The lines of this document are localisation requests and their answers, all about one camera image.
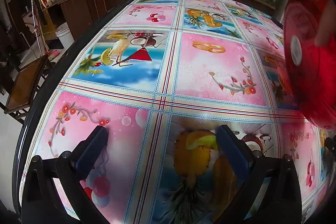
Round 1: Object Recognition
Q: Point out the wooden chair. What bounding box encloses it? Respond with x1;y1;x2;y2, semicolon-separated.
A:
4;54;55;123

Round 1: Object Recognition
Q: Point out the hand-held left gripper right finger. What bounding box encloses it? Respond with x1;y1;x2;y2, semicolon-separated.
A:
213;124;303;224

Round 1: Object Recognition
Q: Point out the person's right hand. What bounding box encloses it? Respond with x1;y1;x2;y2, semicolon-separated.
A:
314;13;336;48

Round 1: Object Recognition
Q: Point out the white bucket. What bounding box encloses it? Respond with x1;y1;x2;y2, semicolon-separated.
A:
55;23;74;47

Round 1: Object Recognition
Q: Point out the printed fruit tablecloth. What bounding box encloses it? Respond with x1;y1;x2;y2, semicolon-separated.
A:
22;0;336;224

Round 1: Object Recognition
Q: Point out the mop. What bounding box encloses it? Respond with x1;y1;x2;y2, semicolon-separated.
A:
30;0;60;61

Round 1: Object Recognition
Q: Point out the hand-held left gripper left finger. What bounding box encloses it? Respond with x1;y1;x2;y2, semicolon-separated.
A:
21;125;124;224

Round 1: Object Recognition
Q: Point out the large red scalloped plate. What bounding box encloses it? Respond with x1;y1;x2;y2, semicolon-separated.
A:
278;0;336;131

